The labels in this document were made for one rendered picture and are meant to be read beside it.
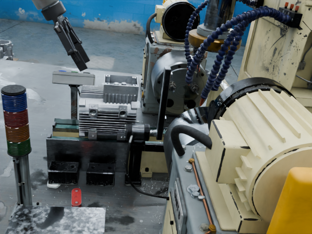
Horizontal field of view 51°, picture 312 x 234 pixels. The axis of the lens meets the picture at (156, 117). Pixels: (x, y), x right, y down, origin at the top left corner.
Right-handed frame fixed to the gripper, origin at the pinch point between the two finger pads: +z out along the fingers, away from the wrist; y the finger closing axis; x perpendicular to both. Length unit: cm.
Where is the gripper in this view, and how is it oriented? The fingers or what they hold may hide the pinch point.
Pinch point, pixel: (81, 59)
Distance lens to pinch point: 121.4
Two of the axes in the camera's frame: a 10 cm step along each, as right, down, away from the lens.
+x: -9.1, 3.9, 1.2
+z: 4.0, 8.0, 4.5
